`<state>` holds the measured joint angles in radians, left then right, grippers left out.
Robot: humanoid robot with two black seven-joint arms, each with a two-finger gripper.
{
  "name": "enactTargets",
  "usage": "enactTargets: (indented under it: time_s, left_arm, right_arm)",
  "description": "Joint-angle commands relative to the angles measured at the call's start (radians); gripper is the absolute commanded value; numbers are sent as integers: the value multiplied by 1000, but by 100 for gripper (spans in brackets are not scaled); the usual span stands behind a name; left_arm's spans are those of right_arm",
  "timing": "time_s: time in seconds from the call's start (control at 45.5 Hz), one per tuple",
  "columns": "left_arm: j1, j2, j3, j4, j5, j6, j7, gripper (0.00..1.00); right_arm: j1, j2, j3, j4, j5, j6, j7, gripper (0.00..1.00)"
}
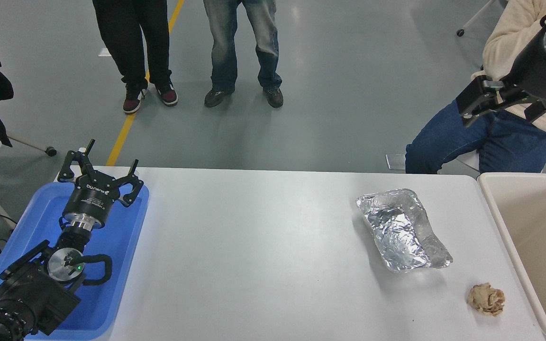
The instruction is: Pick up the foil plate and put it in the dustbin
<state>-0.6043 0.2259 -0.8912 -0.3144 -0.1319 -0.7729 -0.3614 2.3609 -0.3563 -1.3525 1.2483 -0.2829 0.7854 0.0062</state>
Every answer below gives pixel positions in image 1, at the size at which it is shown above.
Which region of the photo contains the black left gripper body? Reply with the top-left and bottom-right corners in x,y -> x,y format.
62,173 -> 124,222

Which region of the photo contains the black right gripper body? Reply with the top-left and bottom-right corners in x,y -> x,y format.
504,36 -> 546,101

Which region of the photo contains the metal floor plate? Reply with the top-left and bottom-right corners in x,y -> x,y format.
385,153 -> 407,171

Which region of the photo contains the blue plastic tray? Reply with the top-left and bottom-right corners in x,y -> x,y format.
0,181 -> 150,341

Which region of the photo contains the foil plate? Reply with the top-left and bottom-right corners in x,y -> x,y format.
355,188 -> 454,273

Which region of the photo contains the standing person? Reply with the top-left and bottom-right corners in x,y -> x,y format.
203,0 -> 284,109
92,0 -> 179,115

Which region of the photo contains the seated person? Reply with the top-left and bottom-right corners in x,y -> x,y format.
405,0 -> 546,174

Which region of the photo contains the crumpled tan paper ball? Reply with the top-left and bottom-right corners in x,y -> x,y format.
467,283 -> 506,317

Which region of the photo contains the white seat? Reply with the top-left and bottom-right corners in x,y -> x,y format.
457,153 -> 481,173

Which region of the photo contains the chair leg with castor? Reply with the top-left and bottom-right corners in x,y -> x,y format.
7,135 -> 58,157
456,0 -> 496,37

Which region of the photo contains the large pale dustbin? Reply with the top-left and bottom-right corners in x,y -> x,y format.
477,172 -> 546,341

